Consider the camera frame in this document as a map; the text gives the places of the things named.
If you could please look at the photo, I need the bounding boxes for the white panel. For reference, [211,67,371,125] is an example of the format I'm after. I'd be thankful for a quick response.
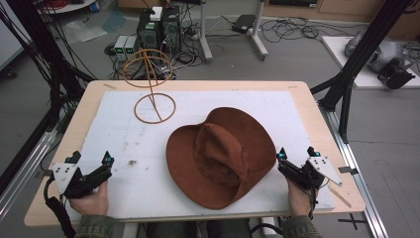
[0,0,25,71]

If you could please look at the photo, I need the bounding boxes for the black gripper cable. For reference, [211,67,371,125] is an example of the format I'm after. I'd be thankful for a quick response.
[306,178,319,221]
[44,177,77,238]

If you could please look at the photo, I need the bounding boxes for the tangle of black cables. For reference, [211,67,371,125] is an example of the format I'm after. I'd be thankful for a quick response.
[261,16,355,44]

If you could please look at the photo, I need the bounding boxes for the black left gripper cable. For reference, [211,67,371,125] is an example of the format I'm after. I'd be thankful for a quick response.
[44,177,77,238]

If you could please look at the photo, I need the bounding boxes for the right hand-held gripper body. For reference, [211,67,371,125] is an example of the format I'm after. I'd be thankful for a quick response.
[276,156,344,192]

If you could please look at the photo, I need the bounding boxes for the aluminium rail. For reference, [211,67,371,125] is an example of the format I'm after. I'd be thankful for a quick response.
[318,102,389,238]
[0,128,58,219]

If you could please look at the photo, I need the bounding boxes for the white box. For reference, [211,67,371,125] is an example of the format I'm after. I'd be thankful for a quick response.
[150,6,163,22]

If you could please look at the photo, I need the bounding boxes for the white desk leg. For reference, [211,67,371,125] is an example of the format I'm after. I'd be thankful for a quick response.
[247,0,269,61]
[197,0,214,63]

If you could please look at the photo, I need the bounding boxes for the wooden cabinet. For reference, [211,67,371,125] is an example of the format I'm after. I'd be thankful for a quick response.
[262,0,420,43]

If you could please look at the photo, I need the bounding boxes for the white foam mat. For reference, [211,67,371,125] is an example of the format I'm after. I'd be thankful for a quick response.
[67,89,336,222]

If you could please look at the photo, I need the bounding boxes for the bundle of computer cables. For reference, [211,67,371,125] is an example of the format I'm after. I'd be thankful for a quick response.
[105,43,206,80]

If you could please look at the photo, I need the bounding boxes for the small grey power unit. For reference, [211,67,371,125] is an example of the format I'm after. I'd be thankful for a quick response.
[124,35,139,56]
[114,35,129,60]

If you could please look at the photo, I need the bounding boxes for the black cable under table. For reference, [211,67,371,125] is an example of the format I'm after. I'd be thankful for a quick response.
[250,222,285,236]

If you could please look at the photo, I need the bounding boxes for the black device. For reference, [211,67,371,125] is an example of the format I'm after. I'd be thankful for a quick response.
[376,59,416,90]

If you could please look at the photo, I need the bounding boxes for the person's legs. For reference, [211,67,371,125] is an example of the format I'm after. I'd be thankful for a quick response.
[145,218,254,238]

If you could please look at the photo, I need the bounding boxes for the thin wooden stick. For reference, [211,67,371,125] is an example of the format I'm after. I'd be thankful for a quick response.
[326,183,353,208]

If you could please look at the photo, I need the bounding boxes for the flat black box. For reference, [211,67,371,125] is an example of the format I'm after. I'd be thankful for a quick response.
[231,14,257,34]

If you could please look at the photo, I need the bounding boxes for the black computer tower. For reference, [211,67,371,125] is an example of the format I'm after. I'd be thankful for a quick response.
[137,9,163,54]
[160,6,182,56]

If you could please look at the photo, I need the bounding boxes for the round white table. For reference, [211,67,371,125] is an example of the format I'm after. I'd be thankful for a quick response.
[38,0,97,15]

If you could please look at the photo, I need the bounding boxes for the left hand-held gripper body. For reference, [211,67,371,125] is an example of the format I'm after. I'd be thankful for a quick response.
[52,162,113,200]

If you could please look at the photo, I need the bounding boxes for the person's right hand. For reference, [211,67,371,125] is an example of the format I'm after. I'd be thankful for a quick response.
[286,178,319,217]

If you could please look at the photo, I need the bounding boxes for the person's left hand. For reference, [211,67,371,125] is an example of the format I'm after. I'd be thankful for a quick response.
[68,180,110,216]

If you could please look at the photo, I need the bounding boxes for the black metal frame post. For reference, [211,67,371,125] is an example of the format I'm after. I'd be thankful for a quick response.
[310,0,414,143]
[0,0,97,196]

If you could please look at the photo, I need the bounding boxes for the white platform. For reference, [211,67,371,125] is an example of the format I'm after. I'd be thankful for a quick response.
[321,35,420,89]

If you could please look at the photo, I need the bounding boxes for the black tape cross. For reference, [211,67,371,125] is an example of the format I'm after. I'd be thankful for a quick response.
[337,212,368,231]

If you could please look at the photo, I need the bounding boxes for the brown felt hat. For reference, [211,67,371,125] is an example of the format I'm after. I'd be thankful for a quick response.
[165,106,277,210]

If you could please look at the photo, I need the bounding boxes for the grey robot shell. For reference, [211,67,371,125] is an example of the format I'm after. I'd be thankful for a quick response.
[344,29,414,73]

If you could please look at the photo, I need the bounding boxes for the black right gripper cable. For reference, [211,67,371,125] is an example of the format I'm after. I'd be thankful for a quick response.
[306,178,319,221]

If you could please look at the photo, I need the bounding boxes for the golden wire hat stand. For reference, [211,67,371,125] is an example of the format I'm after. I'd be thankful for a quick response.
[122,48,177,125]

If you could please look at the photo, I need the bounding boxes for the clear plastic sheet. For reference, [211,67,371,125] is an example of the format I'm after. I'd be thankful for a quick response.
[62,19,108,44]

